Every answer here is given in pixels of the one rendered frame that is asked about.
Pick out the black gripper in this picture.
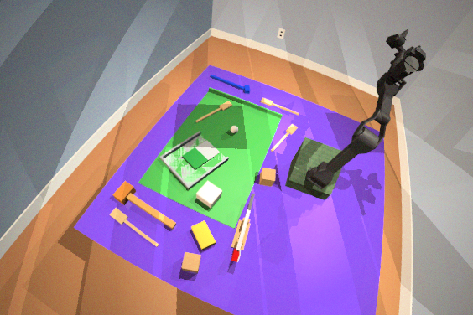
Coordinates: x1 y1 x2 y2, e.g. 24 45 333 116
386 29 424 71

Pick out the green rectangular mat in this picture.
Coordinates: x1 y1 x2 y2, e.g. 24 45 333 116
138 91 281 229

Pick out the orange mallet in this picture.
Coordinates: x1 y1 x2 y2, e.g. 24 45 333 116
113 181 176 229

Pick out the yellow flat block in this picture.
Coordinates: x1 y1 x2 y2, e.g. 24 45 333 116
191 221 216 250

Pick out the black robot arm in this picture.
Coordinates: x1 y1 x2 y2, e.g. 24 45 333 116
305 47 426 190

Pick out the blue golf putter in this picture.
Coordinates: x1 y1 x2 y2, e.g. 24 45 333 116
210 75 250 94

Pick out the orange cube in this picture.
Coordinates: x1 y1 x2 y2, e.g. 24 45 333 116
259 168 276 187
182 252 200 273

